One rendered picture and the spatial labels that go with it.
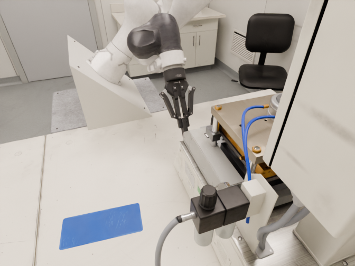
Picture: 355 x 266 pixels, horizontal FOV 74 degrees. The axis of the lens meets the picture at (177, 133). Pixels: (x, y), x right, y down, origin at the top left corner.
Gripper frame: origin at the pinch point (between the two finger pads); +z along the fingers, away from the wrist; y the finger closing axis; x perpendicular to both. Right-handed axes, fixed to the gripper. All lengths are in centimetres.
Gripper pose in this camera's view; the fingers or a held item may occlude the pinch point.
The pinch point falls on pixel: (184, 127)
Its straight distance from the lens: 82.5
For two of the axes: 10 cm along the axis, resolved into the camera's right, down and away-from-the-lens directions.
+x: -2.9, -0.2, 9.6
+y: 9.4, -2.0, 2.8
